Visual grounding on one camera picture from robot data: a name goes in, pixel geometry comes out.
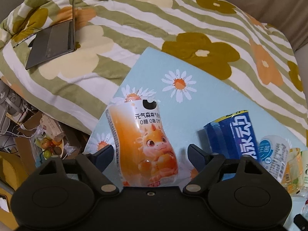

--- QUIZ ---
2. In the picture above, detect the yellow label clear cup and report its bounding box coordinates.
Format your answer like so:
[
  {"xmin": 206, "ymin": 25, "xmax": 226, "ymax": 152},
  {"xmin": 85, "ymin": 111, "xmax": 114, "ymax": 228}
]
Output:
[{"xmin": 281, "ymin": 148, "xmax": 304, "ymax": 196}]

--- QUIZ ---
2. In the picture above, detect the brown cardboard box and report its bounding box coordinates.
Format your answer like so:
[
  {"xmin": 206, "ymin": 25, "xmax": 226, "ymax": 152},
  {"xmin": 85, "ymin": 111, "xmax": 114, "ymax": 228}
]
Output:
[{"xmin": 15, "ymin": 111, "xmax": 43, "ymax": 174}]

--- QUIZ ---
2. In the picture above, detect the light blue daisy mat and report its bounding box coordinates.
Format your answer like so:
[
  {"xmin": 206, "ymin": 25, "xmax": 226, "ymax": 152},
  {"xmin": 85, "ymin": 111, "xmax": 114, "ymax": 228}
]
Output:
[{"xmin": 84, "ymin": 46, "xmax": 308, "ymax": 231}]

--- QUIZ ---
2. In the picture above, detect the bowl of fruit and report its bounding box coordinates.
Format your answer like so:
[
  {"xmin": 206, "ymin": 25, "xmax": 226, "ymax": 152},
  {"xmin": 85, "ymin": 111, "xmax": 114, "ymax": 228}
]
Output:
[{"xmin": 34, "ymin": 137, "xmax": 64, "ymax": 160}]

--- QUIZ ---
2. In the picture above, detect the orange dragon label cup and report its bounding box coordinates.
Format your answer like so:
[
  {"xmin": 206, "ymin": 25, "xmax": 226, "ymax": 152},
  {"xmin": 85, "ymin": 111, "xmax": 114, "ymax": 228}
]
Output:
[{"xmin": 105, "ymin": 99, "xmax": 178, "ymax": 187}]

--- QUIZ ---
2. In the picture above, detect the green striped floral quilt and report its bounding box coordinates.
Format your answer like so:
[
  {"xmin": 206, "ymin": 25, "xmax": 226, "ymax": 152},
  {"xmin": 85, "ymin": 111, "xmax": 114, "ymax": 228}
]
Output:
[{"xmin": 1, "ymin": 0, "xmax": 307, "ymax": 142}]

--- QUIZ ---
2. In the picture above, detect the white blue label cup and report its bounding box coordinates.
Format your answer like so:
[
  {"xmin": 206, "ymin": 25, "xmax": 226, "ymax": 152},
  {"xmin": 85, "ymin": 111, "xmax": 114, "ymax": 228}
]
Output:
[{"xmin": 258, "ymin": 135, "xmax": 290, "ymax": 183}]

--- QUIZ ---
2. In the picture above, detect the green white label cup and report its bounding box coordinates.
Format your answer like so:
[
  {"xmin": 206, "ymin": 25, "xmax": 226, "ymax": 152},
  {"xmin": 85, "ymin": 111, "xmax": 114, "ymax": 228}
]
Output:
[{"xmin": 300, "ymin": 150, "xmax": 308, "ymax": 198}]

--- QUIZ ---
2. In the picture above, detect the grey open laptop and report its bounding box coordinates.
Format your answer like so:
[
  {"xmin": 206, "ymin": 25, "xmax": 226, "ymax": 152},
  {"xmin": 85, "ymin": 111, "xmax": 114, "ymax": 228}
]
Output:
[{"xmin": 25, "ymin": 0, "xmax": 76, "ymax": 70}]

